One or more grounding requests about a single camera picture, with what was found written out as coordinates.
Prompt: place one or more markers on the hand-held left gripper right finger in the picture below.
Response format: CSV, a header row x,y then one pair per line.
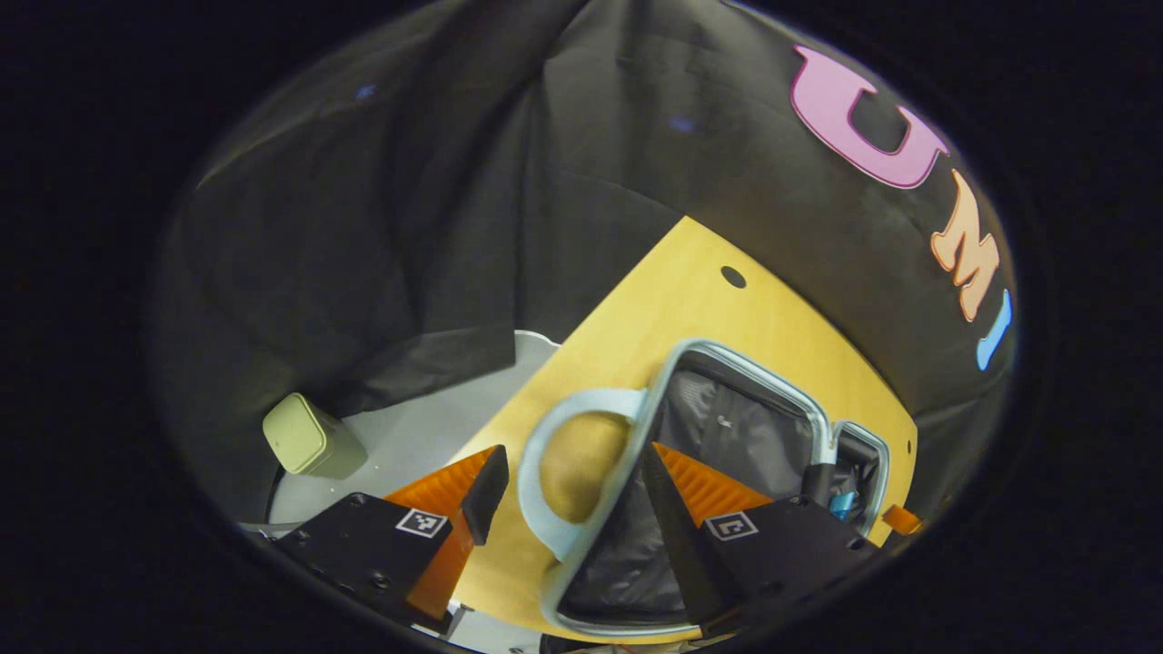
x,y
677,536

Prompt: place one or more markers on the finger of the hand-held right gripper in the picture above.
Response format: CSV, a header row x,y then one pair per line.
x,y
820,483
901,520

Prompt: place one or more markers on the blue skin care jar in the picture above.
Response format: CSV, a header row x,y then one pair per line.
x,y
844,506

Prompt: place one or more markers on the pale green bin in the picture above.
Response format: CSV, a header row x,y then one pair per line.
x,y
300,436

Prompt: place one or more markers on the light blue suitcase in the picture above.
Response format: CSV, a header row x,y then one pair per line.
x,y
745,427

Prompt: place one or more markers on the black backdrop cloth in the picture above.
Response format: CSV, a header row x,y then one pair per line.
x,y
409,182

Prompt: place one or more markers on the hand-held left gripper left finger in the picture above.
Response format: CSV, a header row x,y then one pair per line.
x,y
486,495

